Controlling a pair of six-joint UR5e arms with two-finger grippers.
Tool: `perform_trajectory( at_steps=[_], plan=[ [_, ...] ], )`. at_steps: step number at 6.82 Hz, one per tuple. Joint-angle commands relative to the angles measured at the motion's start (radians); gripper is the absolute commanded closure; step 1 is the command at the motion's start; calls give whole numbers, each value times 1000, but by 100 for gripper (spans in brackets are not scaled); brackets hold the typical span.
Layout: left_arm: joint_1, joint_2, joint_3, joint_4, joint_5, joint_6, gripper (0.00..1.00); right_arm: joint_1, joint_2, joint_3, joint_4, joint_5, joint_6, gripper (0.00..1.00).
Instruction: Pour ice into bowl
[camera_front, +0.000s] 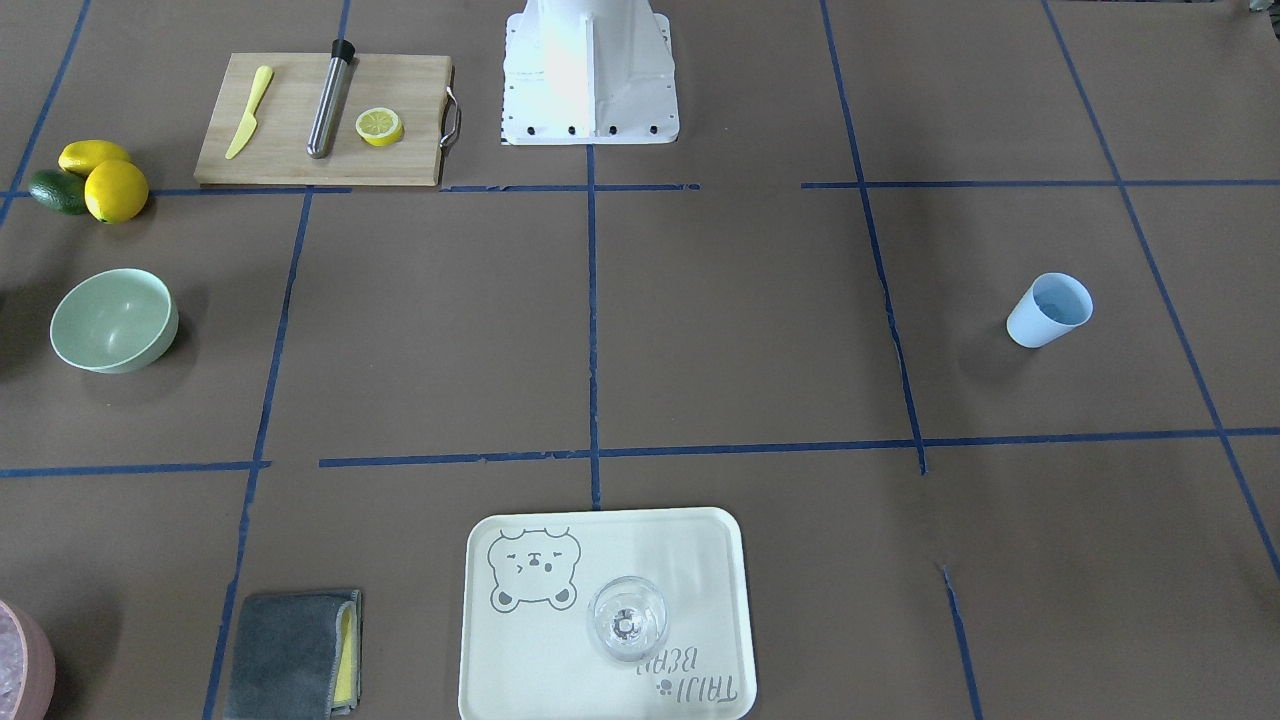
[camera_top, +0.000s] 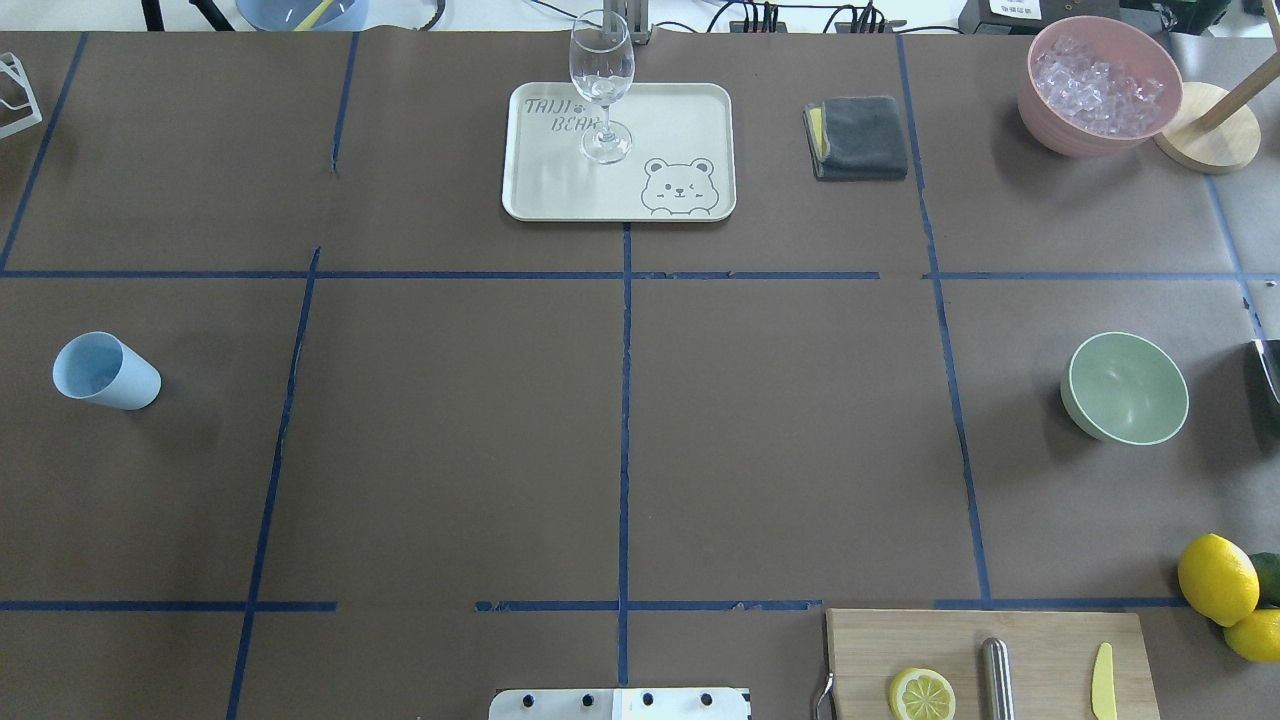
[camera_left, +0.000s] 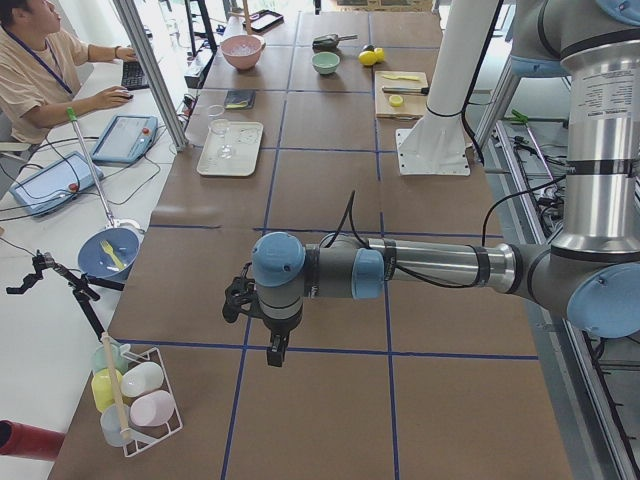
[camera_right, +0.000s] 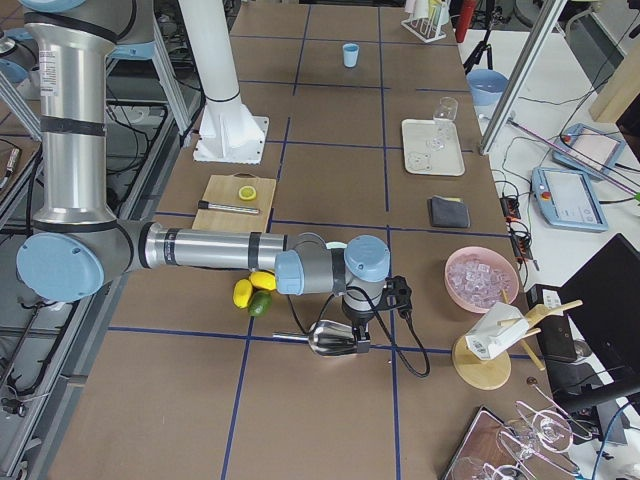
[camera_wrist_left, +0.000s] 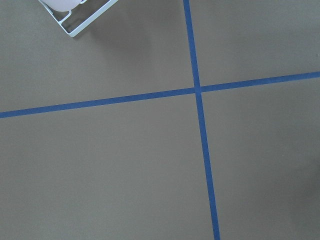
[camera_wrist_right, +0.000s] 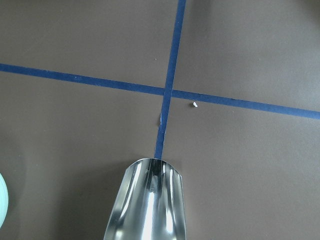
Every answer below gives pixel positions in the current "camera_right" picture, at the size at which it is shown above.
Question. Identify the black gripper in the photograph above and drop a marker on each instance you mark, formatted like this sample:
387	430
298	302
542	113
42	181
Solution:
358	318

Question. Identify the light blue plastic cup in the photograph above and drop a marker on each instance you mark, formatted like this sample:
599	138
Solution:
350	53

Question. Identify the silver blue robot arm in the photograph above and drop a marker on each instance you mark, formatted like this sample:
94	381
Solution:
79	245

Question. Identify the metal ice scoop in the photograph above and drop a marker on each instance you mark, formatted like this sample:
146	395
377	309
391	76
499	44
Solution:
326	338

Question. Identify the pink bowl with ice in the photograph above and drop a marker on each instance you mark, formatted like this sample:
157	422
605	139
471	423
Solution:
477	277

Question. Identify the blue bowl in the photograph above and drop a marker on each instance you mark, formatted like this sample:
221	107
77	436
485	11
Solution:
486	86

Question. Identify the green lime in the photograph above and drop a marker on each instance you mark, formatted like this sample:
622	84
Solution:
259	303

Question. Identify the large yellow lemon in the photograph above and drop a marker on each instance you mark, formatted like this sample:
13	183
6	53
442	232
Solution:
263	280

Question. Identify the wooden stand with base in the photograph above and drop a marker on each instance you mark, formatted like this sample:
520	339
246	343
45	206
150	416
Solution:
493	374

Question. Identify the small yellow lemon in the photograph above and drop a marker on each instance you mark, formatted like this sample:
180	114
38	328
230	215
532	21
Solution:
242	293

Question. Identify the grey folded cloth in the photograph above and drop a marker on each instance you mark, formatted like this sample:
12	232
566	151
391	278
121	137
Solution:
448	213

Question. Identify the lemon half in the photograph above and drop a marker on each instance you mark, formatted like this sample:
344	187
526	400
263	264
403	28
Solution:
247	193

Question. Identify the cream bear tray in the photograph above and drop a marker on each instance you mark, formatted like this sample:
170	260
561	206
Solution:
418	159

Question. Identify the wooden cutting board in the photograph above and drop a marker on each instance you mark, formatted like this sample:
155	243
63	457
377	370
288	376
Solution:
223	189

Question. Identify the black monitor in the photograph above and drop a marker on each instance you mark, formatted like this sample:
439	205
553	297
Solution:
608	319

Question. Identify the clear wine glass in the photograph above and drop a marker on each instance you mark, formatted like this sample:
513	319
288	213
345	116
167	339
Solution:
443	119

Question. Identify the near teach pendant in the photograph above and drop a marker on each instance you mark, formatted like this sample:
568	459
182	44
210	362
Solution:
567	200

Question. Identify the teach pendant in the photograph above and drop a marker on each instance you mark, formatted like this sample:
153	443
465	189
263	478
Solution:
584	148
567	200

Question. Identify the far teach pendant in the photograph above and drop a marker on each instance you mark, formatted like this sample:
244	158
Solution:
584	148

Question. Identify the silver rod green tip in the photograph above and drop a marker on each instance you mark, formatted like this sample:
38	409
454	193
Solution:
618	179

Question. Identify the red cylinder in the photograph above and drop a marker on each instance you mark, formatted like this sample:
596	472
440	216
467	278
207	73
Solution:
464	19

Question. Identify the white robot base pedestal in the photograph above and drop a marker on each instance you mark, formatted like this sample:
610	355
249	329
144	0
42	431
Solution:
228	131

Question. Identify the white wire cup rack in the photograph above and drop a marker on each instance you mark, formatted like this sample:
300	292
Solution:
426	19

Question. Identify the black camera tripod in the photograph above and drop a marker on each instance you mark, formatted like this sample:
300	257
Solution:
493	16

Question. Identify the aluminium frame post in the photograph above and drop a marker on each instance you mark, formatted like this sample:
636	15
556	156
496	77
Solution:
541	29

